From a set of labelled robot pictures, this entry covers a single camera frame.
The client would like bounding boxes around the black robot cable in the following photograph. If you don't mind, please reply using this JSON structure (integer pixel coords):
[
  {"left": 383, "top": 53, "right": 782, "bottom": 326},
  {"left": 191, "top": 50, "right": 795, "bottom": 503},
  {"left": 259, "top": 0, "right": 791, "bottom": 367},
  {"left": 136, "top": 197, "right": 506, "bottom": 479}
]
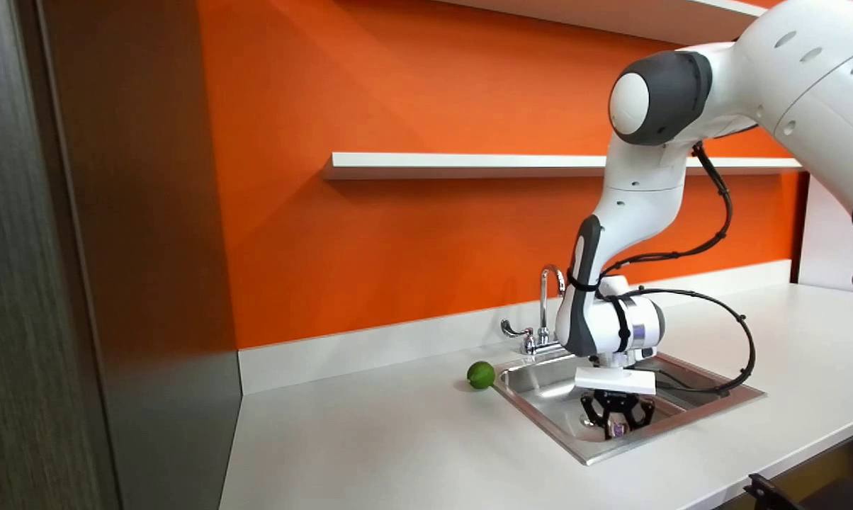
[{"left": 597, "top": 139, "right": 759, "bottom": 398}]

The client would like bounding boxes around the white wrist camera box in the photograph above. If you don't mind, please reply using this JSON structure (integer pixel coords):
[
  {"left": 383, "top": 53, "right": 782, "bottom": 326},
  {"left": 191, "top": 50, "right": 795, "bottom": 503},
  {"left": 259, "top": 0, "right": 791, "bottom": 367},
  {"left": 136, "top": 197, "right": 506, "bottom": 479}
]
[{"left": 572, "top": 362, "right": 660, "bottom": 398}]

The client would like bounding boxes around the white side panel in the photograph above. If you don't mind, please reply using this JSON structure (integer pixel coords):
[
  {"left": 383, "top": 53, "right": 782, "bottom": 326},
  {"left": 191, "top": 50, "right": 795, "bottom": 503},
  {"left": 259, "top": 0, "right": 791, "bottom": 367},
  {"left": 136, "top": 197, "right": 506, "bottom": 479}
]
[{"left": 795, "top": 172, "right": 853, "bottom": 295}]

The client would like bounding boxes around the white backsplash strip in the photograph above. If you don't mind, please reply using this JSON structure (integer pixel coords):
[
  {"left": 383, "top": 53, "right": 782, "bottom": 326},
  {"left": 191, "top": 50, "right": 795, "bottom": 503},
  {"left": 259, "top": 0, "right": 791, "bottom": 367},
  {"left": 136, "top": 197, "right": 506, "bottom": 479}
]
[{"left": 235, "top": 258, "right": 792, "bottom": 397}]

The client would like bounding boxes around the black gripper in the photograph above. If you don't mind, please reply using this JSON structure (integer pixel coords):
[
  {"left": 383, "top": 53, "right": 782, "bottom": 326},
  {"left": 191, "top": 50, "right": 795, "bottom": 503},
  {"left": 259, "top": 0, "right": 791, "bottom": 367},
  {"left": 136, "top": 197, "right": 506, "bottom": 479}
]
[{"left": 578, "top": 387, "right": 657, "bottom": 435}]

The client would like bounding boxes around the grey wood-grain cabinet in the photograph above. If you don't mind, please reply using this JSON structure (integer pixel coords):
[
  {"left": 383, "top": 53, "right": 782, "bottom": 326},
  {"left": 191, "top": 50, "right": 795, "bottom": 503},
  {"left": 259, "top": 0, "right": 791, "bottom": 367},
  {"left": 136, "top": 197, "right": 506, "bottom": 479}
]
[{"left": 0, "top": 0, "right": 247, "bottom": 510}]

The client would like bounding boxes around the green ball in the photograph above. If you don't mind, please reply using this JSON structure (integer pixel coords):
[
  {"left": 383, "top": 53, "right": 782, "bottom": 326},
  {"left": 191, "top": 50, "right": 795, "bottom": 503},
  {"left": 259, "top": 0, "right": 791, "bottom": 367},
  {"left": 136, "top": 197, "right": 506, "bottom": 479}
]
[{"left": 463, "top": 360, "right": 499, "bottom": 393}]

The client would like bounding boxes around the chrome faucet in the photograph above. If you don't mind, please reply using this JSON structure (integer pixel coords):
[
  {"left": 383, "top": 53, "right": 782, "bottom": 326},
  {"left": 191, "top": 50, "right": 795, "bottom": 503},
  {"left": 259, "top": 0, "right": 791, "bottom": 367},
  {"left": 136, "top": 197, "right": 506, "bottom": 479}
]
[{"left": 499, "top": 264, "right": 572, "bottom": 360}]

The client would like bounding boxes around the white floating wall shelf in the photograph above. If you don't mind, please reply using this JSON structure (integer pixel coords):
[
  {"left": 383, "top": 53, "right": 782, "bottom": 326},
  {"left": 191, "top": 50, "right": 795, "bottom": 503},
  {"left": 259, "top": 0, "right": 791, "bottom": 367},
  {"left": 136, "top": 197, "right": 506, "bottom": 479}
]
[{"left": 323, "top": 149, "right": 805, "bottom": 184}]

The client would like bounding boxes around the black bracket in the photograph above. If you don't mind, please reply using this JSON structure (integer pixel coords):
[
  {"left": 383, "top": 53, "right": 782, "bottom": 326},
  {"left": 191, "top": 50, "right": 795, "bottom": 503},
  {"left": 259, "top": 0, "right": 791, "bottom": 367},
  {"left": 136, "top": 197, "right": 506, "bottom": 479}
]
[{"left": 742, "top": 469, "right": 801, "bottom": 510}]

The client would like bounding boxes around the stainless steel sink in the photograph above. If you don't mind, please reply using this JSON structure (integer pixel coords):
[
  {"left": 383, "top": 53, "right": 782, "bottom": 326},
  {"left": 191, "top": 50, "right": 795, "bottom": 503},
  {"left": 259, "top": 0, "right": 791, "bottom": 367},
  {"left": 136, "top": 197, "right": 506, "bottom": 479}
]
[{"left": 492, "top": 333, "right": 767, "bottom": 466}]

